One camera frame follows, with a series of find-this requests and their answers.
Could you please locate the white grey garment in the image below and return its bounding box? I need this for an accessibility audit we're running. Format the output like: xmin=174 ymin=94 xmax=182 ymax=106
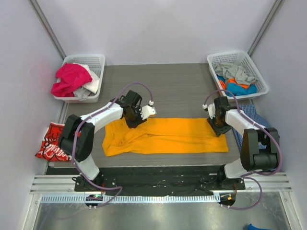
xmin=73 ymin=63 xmax=100 ymax=101

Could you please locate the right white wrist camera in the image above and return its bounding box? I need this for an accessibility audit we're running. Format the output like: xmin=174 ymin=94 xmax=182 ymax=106
xmin=202 ymin=103 xmax=215 ymax=119

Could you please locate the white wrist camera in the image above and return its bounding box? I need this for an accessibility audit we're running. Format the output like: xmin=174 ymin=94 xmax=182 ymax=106
xmin=202 ymin=103 xmax=215 ymax=119
xmin=141 ymin=100 xmax=157 ymax=120

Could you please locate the orange garment in basket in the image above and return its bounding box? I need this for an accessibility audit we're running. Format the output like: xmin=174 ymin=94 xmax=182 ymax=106
xmin=218 ymin=78 xmax=250 ymax=92

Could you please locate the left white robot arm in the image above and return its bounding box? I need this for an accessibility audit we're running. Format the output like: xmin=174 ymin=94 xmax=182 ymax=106
xmin=58 ymin=90 xmax=147 ymax=191

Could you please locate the blue t shirt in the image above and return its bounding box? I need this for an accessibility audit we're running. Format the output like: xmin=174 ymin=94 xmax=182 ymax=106
xmin=217 ymin=75 xmax=257 ymax=96

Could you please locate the pink t shirt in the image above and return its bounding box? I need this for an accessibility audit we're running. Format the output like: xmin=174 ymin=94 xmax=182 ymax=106
xmin=51 ymin=63 xmax=92 ymax=97

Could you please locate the grey t shirt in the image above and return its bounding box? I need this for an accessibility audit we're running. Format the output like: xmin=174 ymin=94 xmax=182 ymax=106
xmin=213 ymin=62 xmax=257 ymax=85

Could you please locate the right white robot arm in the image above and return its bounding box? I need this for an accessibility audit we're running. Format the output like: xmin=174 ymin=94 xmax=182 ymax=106
xmin=202 ymin=96 xmax=282 ymax=189

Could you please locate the blue checkered shirt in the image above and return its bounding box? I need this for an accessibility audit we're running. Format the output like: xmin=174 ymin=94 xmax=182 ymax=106
xmin=233 ymin=104 xmax=271 ymax=152

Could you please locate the red white printed t shirt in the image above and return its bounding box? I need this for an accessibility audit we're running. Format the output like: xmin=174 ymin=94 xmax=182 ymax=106
xmin=35 ymin=123 xmax=71 ymax=162

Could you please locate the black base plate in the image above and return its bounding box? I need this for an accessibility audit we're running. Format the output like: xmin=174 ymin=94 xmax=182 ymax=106
xmin=47 ymin=166 xmax=246 ymax=196

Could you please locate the white slotted cable duct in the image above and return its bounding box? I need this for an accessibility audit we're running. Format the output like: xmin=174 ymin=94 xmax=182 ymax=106
xmin=40 ymin=193 xmax=220 ymax=204

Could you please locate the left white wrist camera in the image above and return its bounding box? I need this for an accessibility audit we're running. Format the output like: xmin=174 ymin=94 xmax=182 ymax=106
xmin=141 ymin=100 xmax=157 ymax=120

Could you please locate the left white plastic basket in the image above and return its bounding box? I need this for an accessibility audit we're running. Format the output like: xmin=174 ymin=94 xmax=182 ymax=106
xmin=54 ymin=54 xmax=105 ymax=103

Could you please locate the right white plastic basket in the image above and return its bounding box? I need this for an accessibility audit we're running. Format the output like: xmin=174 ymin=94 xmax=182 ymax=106
xmin=207 ymin=50 xmax=269 ymax=100

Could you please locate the white plastic basket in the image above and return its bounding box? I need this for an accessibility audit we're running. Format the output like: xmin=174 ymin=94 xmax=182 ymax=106
xmin=54 ymin=54 xmax=105 ymax=103
xmin=207 ymin=50 xmax=269 ymax=100

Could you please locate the orange yellow t shirt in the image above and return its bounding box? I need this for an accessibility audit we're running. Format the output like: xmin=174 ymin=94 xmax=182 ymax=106
xmin=102 ymin=118 xmax=228 ymax=157

